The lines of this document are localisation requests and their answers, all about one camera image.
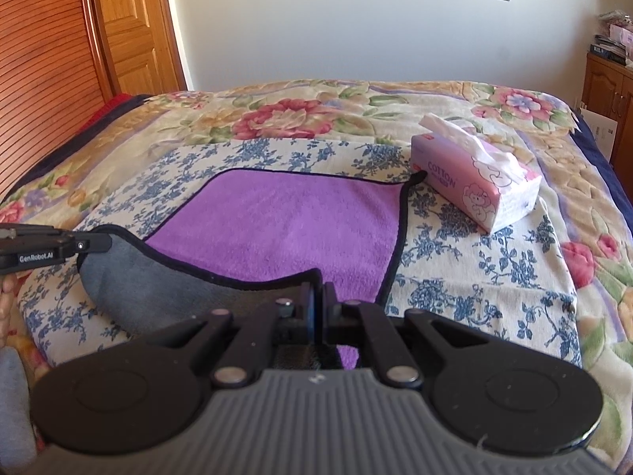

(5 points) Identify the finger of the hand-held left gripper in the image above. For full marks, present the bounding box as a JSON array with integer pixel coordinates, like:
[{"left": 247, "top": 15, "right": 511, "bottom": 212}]
[{"left": 74, "top": 236, "right": 114, "bottom": 255}]

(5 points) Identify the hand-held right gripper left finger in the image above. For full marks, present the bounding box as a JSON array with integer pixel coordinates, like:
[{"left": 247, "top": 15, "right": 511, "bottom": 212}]
[{"left": 148, "top": 282, "right": 316, "bottom": 390}]

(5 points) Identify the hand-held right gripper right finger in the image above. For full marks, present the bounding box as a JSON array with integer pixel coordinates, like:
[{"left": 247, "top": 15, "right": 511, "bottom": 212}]
[{"left": 323, "top": 282, "right": 491, "bottom": 390}]

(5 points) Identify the purple and grey towel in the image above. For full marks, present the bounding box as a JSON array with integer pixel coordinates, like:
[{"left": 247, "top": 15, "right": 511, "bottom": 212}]
[{"left": 76, "top": 168, "right": 429, "bottom": 372}]

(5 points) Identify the person's left hand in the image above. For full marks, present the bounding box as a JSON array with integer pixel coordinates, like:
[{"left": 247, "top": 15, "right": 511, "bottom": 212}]
[{"left": 0, "top": 277, "right": 21, "bottom": 348}]

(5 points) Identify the white blue floral cloth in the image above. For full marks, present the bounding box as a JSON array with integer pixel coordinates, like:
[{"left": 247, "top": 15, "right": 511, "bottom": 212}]
[{"left": 17, "top": 137, "right": 583, "bottom": 368}]

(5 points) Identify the wooden slatted panel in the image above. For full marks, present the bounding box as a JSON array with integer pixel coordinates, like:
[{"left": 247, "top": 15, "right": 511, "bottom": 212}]
[{"left": 0, "top": 0, "right": 116, "bottom": 200}]

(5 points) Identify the pink tissue pack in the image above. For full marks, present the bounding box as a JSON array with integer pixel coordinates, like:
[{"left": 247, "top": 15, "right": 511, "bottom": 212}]
[{"left": 410, "top": 113, "right": 541, "bottom": 235}]

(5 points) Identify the colourful floral blanket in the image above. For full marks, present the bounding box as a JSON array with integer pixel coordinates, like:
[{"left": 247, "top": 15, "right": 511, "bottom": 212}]
[{"left": 0, "top": 78, "right": 633, "bottom": 471}]

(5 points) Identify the wooden door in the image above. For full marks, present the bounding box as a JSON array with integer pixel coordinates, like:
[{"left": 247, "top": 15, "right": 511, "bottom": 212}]
[{"left": 88, "top": 0, "right": 187, "bottom": 96}]

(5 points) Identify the dark blue bed sheet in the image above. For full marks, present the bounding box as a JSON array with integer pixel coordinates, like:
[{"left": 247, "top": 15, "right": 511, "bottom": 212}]
[{"left": 569, "top": 108, "right": 620, "bottom": 175}]

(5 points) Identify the white paper sheet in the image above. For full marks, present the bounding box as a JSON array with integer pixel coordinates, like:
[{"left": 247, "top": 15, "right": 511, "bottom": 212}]
[{"left": 578, "top": 103, "right": 619, "bottom": 165}]

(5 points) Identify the wooden cabinet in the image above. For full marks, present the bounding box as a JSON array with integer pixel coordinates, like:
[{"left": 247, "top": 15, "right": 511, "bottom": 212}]
[{"left": 580, "top": 52, "right": 633, "bottom": 171}]

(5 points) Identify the pile of books and boxes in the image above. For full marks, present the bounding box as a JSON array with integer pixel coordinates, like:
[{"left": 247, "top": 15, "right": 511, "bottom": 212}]
[{"left": 588, "top": 9, "right": 633, "bottom": 66}]

